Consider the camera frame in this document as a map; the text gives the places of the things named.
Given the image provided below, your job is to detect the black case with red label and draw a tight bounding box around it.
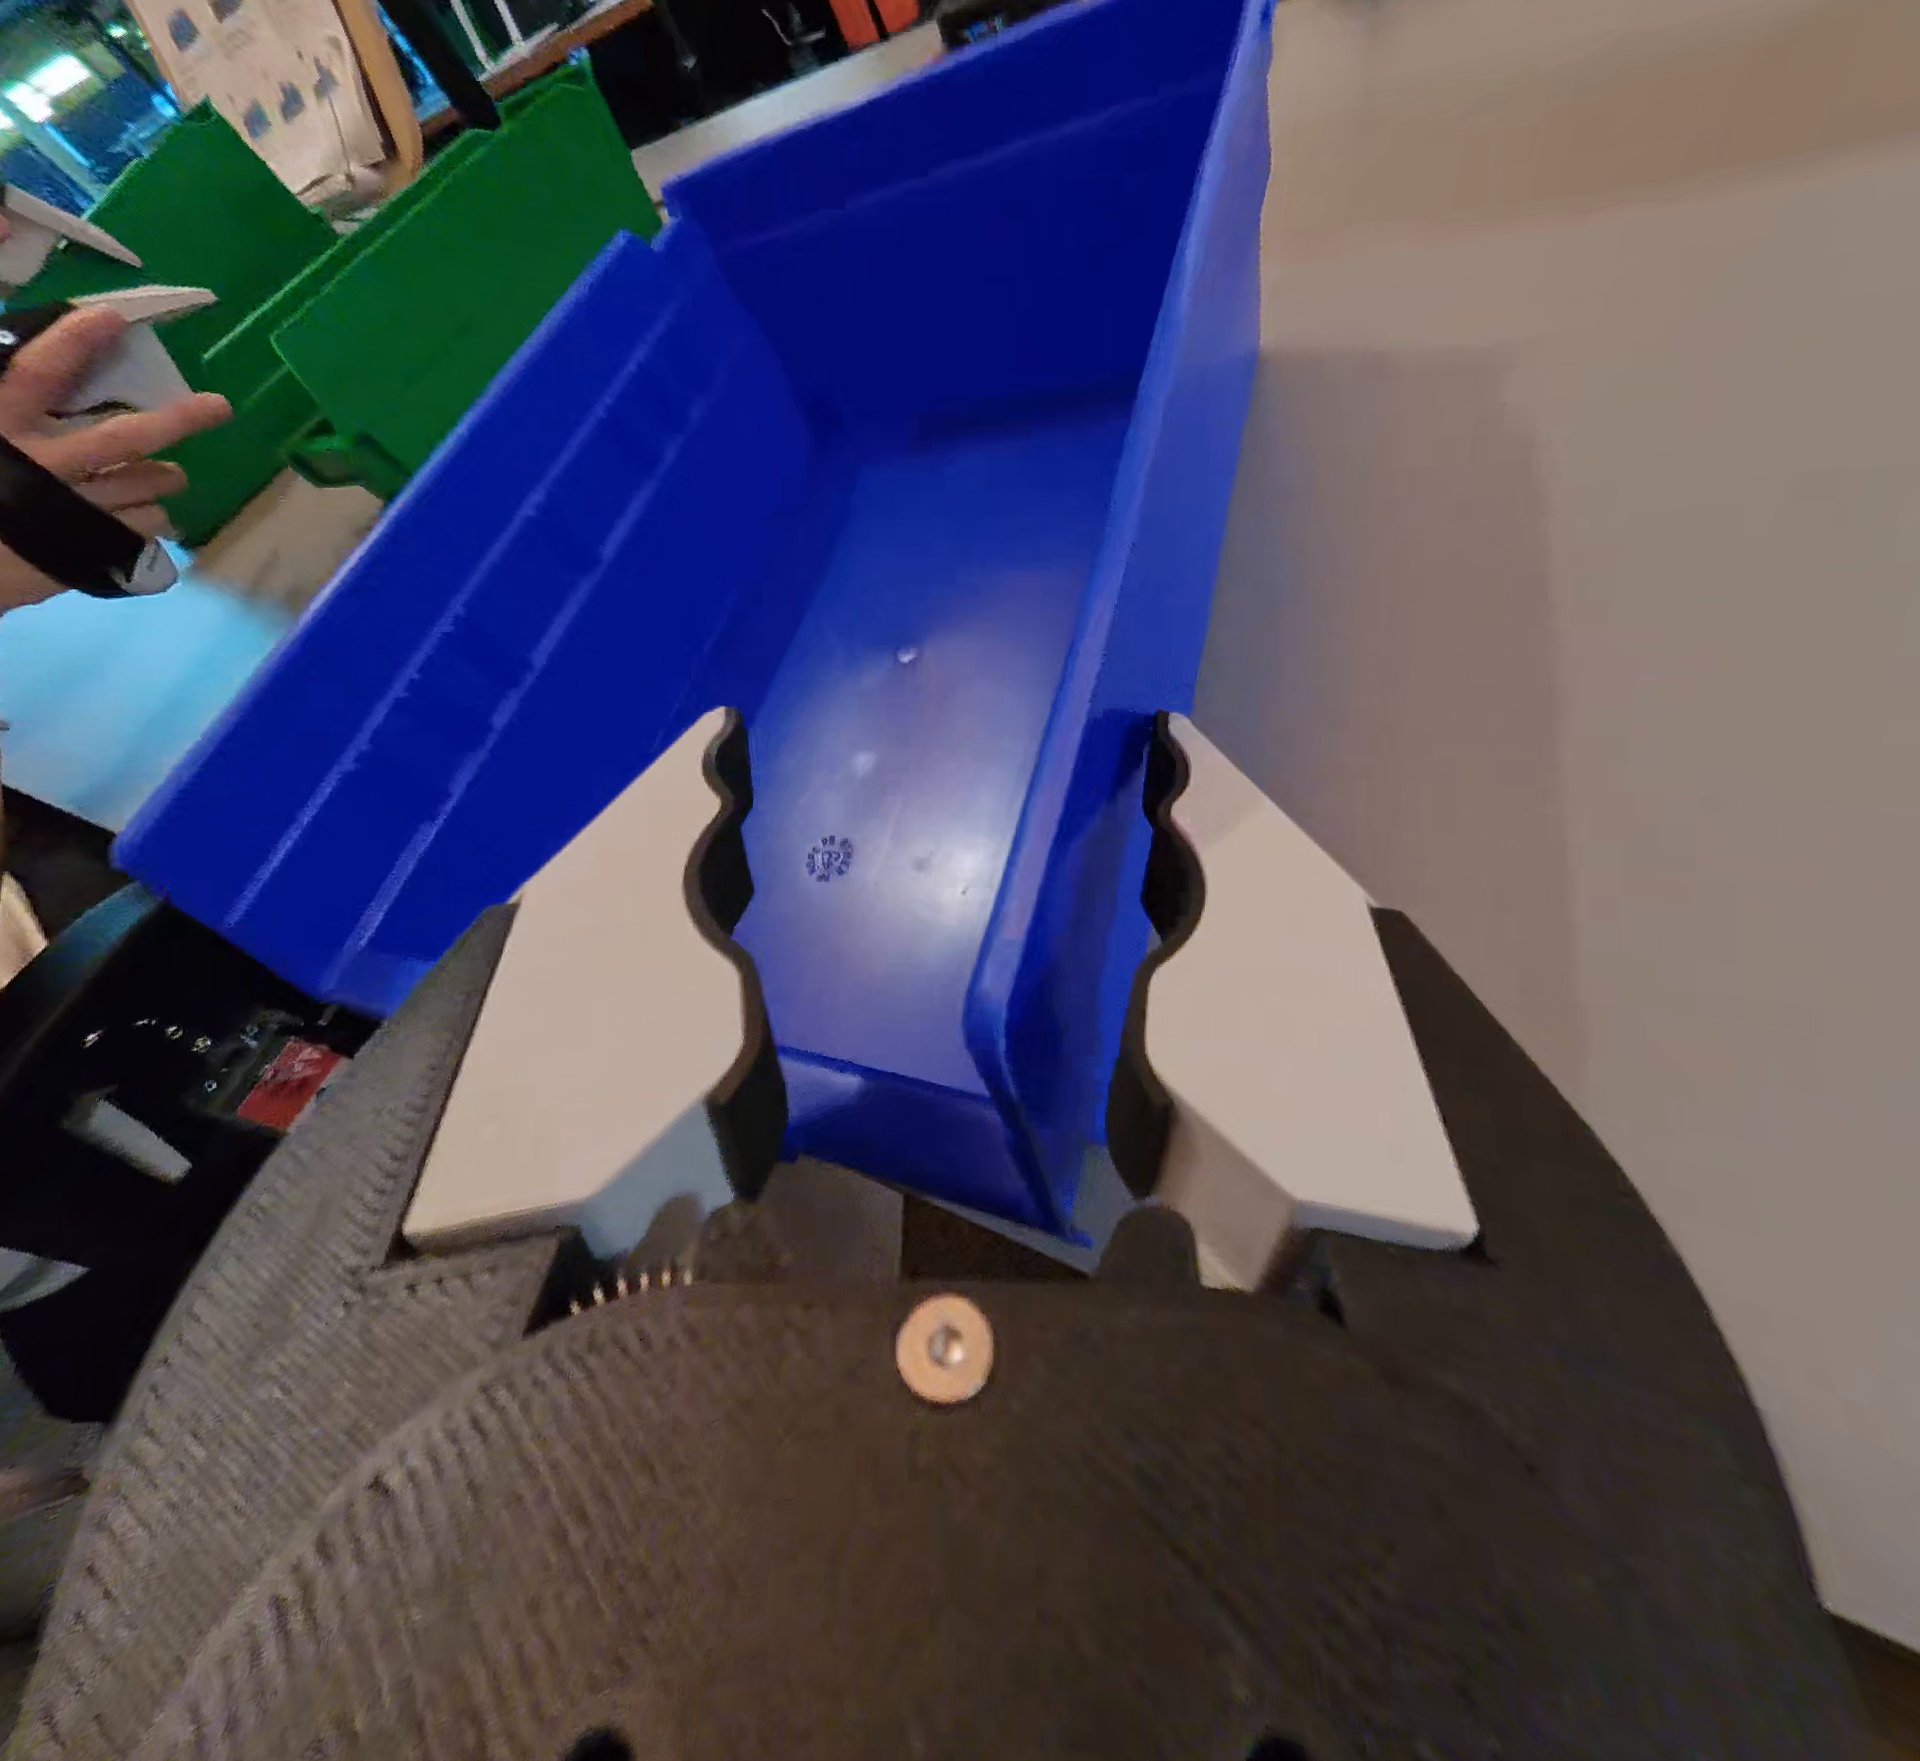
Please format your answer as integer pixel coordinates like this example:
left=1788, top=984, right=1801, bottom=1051
left=0, top=876, right=383, bottom=1425

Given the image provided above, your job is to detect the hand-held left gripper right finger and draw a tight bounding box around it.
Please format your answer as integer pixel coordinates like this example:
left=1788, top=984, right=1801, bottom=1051
left=1103, top=713, right=1482, bottom=1293

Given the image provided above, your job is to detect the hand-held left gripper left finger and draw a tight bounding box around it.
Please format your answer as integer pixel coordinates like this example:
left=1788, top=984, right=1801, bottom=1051
left=400, top=710, right=791, bottom=1260

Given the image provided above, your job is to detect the grey desk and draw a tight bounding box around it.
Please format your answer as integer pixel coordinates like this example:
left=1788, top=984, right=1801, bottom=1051
left=630, top=0, right=1920, bottom=1663

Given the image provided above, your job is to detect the blue plastic bin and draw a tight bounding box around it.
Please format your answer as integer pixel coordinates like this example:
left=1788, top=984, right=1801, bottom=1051
left=113, top=0, right=1289, bottom=1245

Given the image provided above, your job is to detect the large green plastic bin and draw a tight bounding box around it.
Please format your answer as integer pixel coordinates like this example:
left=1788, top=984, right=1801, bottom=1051
left=8, top=102, right=345, bottom=551
left=202, top=61, right=666, bottom=506

